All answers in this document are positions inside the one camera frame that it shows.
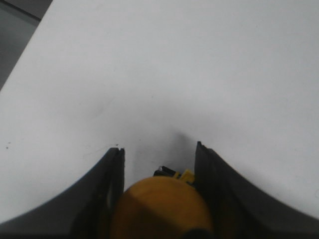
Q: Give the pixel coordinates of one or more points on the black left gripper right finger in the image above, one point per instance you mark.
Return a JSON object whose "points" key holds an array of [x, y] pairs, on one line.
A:
{"points": [[240, 210]]}

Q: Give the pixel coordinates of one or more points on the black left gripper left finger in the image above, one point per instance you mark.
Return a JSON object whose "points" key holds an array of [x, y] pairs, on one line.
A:
{"points": [[83, 211]]}

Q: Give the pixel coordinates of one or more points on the yellow mushroom push button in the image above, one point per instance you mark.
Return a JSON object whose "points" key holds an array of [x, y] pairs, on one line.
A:
{"points": [[164, 206]]}

